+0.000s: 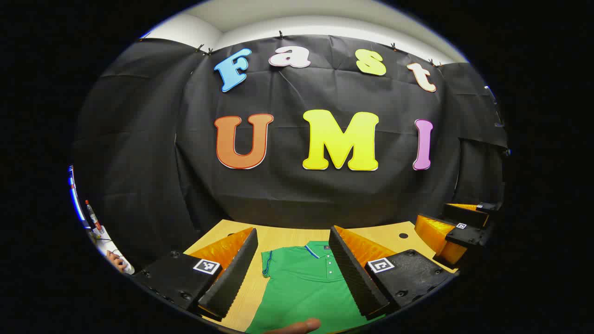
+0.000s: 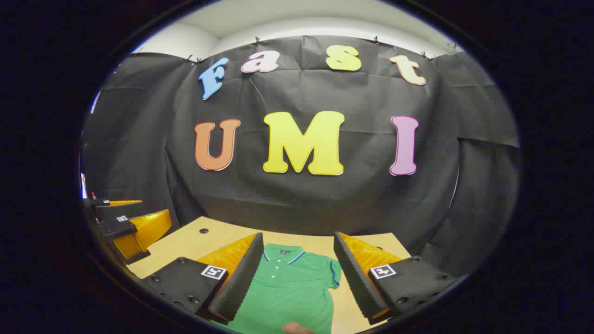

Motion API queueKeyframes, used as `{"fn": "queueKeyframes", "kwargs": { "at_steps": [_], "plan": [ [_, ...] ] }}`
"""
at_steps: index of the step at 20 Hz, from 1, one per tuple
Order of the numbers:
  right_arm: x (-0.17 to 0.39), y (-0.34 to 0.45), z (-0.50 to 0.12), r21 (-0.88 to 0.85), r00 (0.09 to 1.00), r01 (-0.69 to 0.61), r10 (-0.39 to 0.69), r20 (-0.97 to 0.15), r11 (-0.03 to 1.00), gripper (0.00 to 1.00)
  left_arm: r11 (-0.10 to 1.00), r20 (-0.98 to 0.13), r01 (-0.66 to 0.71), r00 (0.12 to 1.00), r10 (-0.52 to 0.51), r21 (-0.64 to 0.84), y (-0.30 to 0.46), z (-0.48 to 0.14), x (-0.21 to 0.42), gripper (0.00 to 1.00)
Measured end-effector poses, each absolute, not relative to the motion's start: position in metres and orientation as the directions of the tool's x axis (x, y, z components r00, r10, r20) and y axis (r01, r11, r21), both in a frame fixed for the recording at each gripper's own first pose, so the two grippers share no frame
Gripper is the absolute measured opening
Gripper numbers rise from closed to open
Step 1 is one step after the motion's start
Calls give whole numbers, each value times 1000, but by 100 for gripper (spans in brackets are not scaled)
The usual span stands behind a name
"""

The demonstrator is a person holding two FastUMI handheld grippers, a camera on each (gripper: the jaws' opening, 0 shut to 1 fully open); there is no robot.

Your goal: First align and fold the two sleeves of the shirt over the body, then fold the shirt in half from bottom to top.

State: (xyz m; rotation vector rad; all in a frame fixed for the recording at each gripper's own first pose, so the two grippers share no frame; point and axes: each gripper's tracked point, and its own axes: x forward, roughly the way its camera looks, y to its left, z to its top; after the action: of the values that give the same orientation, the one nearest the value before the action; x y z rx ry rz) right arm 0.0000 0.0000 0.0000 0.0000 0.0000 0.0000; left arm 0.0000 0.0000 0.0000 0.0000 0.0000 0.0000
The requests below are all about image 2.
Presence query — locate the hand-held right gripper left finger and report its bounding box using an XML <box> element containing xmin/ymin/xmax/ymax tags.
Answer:
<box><xmin>142</xmin><ymin>232</ymin><xmax>265</xmax><ymax>325</ymax></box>

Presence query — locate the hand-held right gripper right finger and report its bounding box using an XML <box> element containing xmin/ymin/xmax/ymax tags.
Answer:
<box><xmin>333</xmin><ymin>231</ymin><xmax>460</xmax><ymax>325</ymax></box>

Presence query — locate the green T-shirt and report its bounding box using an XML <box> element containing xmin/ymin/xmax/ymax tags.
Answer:
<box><xmin>218</xmin><ymin>244</ymin><xmax>342</xmax><ymax>334</ymax></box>

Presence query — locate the black backdrop cloth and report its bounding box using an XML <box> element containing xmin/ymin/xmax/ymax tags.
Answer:
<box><xmin>80</xmin><ymin>35</ymin><xmax>523</xmax><ymax>279</ymax></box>

